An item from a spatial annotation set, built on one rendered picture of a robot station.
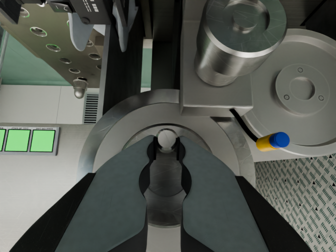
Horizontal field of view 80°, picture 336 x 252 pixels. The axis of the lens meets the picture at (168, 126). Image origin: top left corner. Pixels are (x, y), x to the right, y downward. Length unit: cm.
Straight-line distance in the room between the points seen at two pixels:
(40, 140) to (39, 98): 296
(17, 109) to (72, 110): 79
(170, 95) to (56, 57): 34
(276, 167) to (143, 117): 26
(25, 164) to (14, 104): 312
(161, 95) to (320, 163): 20
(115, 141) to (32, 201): 44
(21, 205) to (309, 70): 59
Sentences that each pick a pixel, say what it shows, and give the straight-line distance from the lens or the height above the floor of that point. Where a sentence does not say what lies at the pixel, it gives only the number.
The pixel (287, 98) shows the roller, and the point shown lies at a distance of 21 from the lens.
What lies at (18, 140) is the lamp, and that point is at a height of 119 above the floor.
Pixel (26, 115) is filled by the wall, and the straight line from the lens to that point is 354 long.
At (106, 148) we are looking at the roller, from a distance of 17.
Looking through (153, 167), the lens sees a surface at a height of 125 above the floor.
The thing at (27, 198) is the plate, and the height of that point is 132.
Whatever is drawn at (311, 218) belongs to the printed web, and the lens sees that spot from 32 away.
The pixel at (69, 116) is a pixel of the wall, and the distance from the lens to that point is 323.
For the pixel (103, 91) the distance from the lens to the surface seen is 20.
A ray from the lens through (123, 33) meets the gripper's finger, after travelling 19.
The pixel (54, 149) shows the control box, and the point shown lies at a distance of 56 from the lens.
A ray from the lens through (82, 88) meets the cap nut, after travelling 56.
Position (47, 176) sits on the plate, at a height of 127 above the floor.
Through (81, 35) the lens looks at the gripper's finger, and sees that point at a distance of 21.
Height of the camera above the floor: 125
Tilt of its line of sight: 12 degrees down
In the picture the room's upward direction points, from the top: 179 degrees counter-clockwise
